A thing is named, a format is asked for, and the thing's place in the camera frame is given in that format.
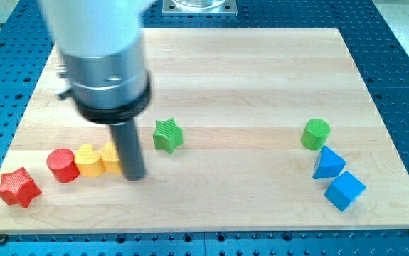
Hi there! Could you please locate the yellow heart block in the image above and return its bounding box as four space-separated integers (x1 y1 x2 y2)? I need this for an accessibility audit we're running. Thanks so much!
74 144 105 178

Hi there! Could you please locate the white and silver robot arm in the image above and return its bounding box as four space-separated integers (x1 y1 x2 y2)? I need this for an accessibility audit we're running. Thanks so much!
39 0 152 181

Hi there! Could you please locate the yellow pentagon block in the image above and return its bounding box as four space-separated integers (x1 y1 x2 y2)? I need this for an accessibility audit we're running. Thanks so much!
100 142 122 174

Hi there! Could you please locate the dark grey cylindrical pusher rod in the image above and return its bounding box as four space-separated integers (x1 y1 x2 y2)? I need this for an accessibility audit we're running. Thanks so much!
110 119 146 181

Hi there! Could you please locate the green star block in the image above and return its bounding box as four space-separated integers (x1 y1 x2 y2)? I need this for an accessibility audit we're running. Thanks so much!
152 118 183 154

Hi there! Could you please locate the red cylinder block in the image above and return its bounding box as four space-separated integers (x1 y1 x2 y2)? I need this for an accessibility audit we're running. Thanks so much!
46 148 80 183

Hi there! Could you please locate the blue perforated metal table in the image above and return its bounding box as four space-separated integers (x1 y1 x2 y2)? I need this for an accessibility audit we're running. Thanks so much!
0 1 409 255

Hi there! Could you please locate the blue cube block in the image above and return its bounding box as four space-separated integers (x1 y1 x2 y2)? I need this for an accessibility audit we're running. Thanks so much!
324 171 366 211

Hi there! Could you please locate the red star block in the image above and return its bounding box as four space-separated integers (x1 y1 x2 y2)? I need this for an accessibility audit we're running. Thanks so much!
0 167 42 208

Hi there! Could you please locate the light wooden board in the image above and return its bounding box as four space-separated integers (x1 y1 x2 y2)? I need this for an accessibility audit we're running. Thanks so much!
0 28 409 234

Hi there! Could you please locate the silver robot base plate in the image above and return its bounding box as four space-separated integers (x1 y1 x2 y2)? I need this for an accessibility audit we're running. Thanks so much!
161 0 238 16

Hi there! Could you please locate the green cylinder block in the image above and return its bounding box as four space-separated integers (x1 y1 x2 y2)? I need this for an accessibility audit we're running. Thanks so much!
300 119 331 150

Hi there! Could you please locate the blue triangular prism block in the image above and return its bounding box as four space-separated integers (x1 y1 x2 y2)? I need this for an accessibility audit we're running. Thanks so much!
312 146 346 179

